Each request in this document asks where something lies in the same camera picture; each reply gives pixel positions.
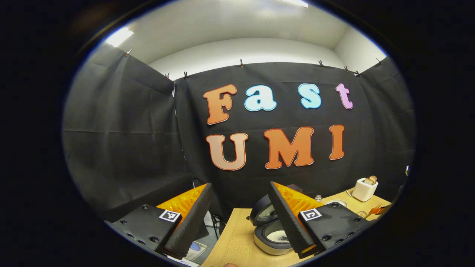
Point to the black rice cooker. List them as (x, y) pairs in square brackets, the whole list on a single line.
[(267, 241)]

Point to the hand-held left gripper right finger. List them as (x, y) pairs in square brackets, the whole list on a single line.
[(293, 226)]

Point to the ceiling light panel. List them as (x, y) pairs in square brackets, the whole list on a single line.
[(119, 36)]

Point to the small clear glass jar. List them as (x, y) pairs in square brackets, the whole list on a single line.
[(363, 214)]

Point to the white bowl of rice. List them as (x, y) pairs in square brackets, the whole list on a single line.
[(336, 203)]

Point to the white sheet with blue patch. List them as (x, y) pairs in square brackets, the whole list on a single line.
[(196, 250)]

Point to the white chopstick holder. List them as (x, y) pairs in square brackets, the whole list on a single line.
[(363, 191)]

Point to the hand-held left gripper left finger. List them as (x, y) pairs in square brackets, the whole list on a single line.
[(189, 226)]

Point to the black backdrop cloth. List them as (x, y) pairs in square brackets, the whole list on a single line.
[(130, 129)]

